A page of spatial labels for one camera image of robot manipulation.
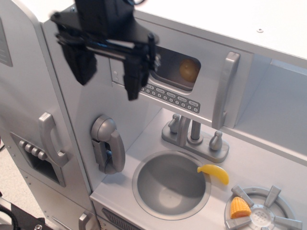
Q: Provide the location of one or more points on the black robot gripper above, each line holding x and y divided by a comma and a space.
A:
109, 28

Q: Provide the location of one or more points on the grey toy microwave door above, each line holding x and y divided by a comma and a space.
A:
197, 77

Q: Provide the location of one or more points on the silver microwave door handle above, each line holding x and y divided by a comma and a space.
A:
229, 70

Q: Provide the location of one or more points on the yellow toy ball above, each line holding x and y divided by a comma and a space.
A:
189, 70

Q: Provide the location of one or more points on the silver toy faucet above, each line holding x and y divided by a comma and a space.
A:
186, 133

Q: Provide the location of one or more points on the grey toy fridge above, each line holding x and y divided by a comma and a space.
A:
28, 88

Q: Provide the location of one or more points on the grey toy ice dispenser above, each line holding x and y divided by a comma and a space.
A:
38, 160

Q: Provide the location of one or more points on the round silver toy sink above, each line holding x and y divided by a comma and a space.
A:
168, 186

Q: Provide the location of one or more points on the yellow toy banana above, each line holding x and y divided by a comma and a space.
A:
215, 171

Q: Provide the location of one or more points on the grey toy oven panel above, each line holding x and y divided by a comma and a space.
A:
118, 221

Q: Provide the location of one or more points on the yellow toy corn cob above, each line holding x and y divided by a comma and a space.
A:
239, 208

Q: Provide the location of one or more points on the silver toy stove burner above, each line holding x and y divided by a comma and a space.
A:
269, 211

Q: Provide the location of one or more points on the grey toy wall phone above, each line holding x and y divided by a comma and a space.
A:
108, 145

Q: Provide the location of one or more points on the silver fridge door handle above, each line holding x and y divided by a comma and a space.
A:
46, 125

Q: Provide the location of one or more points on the silver lower door handle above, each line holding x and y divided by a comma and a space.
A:
86, 221

